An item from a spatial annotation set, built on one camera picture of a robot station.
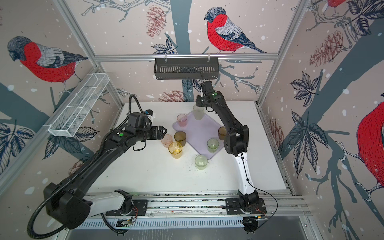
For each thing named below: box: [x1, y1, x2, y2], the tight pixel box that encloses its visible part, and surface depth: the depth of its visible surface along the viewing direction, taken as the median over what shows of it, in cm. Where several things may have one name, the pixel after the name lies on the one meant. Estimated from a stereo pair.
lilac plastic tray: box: [172, 111, 225, 160], surface depth 103 cm
